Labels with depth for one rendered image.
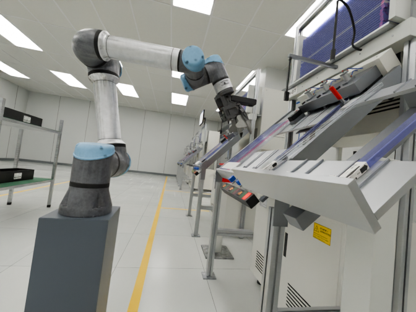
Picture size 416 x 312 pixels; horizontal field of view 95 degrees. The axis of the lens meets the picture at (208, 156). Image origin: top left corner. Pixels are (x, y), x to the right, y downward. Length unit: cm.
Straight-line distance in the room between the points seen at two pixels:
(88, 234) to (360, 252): 69
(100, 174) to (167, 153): 873
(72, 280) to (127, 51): 73
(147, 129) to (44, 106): 438
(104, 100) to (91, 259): 56
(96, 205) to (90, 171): 11
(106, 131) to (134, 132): 878
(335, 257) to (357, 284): 34
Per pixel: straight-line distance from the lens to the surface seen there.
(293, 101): 162
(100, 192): 72
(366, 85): 102
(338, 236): 89
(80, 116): 1039
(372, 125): 126
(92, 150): 70
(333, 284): 94
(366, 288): 56
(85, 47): 84
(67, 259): 74
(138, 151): 951
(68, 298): 79
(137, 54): 77
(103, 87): 90
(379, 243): 55
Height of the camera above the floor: 75
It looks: 3 degrees up
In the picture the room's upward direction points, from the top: 7 degrees clockwise
